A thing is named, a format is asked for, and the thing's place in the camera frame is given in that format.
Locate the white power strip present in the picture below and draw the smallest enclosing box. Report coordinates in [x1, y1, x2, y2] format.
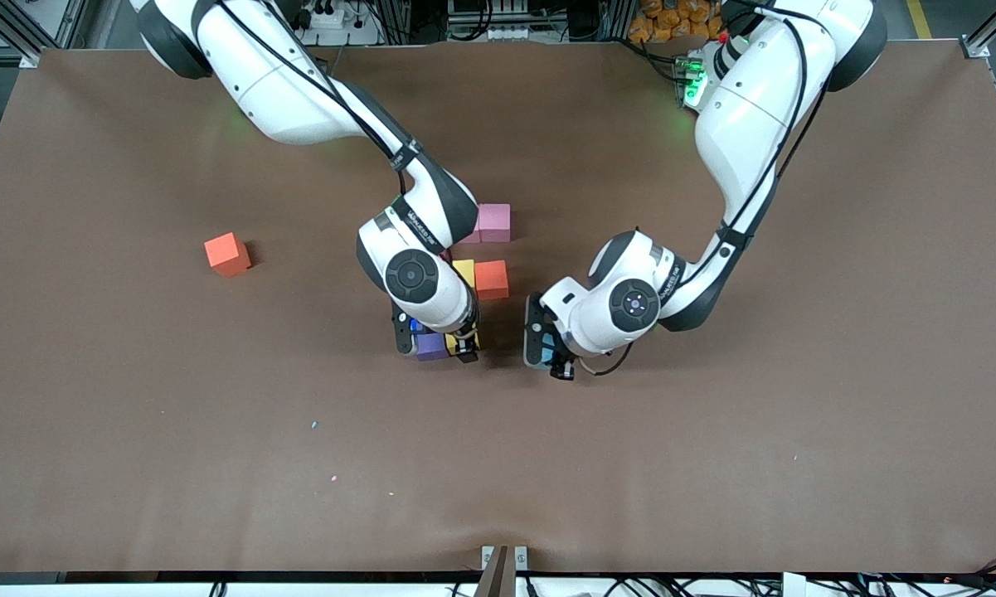
[290, 0, 382, 46]

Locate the silver aluminium frame strut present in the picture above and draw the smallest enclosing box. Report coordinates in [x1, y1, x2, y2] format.
[0, 0, 44, 69]
[962, 0, 996, 59]

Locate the camera mount post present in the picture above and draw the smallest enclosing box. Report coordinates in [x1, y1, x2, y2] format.
[474, 545, 529, 597]

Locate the bag of orange lumps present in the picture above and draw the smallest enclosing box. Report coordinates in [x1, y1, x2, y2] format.
[628, 0, 726, 44]

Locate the white table frame rail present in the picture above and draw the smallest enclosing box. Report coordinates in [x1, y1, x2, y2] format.
[0, 572, 996, 597]

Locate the orange foam cube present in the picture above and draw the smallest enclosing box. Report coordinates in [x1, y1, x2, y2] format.
[474, 260, 510, 301]
[204, 232, 252, 278]

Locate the brown table cover sheet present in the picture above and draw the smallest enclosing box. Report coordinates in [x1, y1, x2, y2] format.
[0, 40, 996, 575]

